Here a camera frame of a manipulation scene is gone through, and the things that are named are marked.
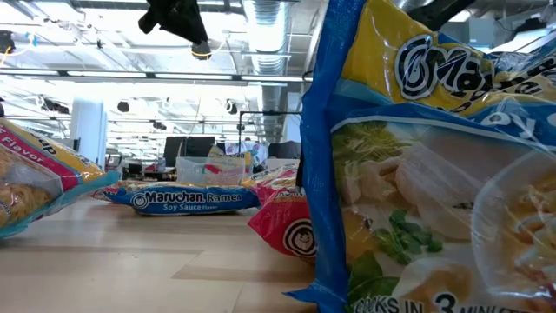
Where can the black overhead camera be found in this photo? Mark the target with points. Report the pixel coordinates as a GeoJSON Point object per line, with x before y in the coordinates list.
{"type": "Point", "coordinates": [201, 50]}

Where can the dark blue Maruchan ramen pack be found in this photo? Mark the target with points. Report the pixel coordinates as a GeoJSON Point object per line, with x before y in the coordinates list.
{"type": "Point", "coordinates": [434, 174]}
{"type": "Point", "coordinates": [187, 202]}

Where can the black background monitors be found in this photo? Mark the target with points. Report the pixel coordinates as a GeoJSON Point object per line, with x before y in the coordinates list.
{"type": "Point", "coordinates": [191, 145]}

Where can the black aluminium rig frame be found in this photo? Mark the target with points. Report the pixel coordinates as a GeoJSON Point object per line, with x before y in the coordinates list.
{"type": "Point", "coordinates": [150, 75]}

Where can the black background rig frame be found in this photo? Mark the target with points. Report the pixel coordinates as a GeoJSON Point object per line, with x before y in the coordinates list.
{"type": "Point", "coordinates": [269, 113]}

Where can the clear plastic bin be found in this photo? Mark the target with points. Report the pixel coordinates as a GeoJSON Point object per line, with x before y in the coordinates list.
{"type": "Point", "coordinates": [191, 171]}

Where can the silver ventilation duct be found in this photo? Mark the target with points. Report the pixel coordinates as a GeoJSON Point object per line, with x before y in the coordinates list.
{"type": "Point", "coordinates": [269, 39]}

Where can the black ceiling speaker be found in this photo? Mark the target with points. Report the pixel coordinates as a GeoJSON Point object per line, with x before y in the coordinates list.
{"type": "Point", "coordinates": [6, 41]}

